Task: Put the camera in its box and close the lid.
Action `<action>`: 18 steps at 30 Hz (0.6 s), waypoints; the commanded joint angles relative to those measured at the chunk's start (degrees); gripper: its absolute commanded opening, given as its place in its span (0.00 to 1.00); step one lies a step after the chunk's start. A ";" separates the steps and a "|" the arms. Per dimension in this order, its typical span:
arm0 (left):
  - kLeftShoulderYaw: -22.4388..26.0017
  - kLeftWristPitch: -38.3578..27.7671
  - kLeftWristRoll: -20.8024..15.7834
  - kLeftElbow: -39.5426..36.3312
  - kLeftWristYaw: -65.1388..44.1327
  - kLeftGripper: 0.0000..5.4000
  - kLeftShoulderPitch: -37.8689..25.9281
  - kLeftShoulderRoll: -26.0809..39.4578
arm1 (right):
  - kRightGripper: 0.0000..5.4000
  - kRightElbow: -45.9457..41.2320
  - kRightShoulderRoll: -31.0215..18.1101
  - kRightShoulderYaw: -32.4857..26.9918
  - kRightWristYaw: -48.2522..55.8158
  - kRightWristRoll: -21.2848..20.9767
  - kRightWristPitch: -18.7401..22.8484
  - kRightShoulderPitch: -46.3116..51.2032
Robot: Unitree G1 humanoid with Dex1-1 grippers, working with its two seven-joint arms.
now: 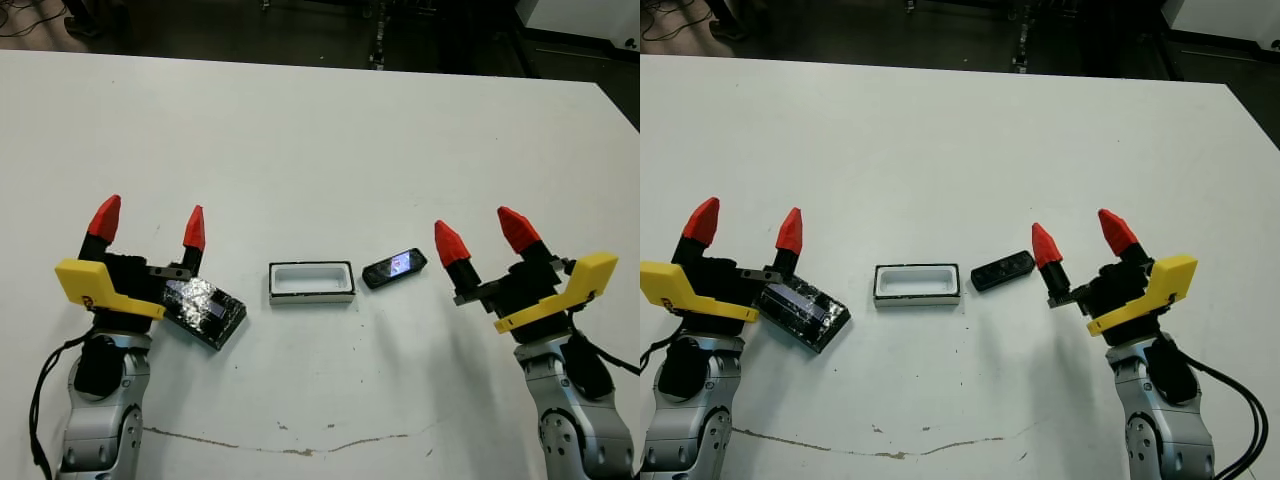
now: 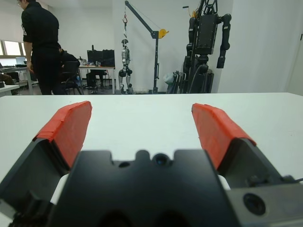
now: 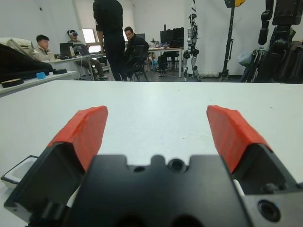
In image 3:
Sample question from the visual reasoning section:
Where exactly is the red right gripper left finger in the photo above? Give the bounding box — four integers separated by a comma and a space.
3, 105, 109, 219

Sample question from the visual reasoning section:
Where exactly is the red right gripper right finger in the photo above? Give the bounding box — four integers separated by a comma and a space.
206, 105, 299, 196

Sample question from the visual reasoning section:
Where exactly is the black box with white insert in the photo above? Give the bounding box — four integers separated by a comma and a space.
0, 155, 39, 189

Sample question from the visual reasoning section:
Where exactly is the white side table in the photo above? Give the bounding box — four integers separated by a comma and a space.
0, 70, 78, 97

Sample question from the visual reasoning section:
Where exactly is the white office desk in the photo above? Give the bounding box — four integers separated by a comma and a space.
41, 53, 107, 81

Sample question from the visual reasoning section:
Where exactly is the black tripod bundle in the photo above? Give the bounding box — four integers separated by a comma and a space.
241, 48, 269, 83

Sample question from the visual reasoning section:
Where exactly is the pale plastic bag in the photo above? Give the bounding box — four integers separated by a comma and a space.
237, 51, 253, 67

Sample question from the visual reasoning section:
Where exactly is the grey laptop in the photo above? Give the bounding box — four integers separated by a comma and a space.
75, 44, 91, 56

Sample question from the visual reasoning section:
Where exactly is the person in beige jacket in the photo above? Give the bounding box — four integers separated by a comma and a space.
32, 34, 56, 62

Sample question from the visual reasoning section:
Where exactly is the long black bag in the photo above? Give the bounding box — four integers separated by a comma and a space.
0, 42, 54, 82

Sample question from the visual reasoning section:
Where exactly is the window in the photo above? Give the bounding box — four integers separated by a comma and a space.
81, 28, 105, 54

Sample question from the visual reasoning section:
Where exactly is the person with VR headset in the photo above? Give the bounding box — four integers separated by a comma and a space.
67, 29, 108, 80

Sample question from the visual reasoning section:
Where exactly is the black office chair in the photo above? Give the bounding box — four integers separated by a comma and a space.
125, 44, 150, 82

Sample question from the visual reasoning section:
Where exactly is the black light stand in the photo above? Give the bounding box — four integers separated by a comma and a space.
219, 0, 246, 83

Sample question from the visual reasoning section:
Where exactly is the person in black jacket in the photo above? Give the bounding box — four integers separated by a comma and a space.
123, 26, 150, 81

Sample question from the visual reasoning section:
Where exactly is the beige bag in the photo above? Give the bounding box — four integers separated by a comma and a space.
6, 37, 36, 57

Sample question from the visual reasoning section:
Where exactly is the desk with wooden top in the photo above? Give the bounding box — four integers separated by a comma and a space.
148, 46, 184, 78

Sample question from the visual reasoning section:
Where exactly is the silver humanoid robot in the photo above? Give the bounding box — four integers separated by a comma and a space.
181, 13, 202, 83

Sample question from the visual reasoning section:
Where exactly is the black computer monitor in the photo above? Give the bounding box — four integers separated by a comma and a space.
160, 30, 171, 44
170, 27, 185, 48

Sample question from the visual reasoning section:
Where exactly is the person in black T-shirt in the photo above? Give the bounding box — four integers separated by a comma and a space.
92, 0, 128, 82

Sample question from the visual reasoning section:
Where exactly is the black humanoid robot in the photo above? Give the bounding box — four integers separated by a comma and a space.
255, 0, 303, 83

